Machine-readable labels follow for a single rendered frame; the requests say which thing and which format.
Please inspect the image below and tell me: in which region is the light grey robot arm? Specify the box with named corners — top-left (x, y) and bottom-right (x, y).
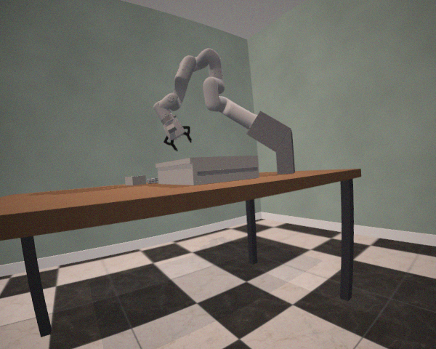
top-left (153, 49), bottom-right (257, 129)

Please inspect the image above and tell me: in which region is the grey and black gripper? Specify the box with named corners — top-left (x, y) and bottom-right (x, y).
top-left (163, 119), bottom-right (192, 151)

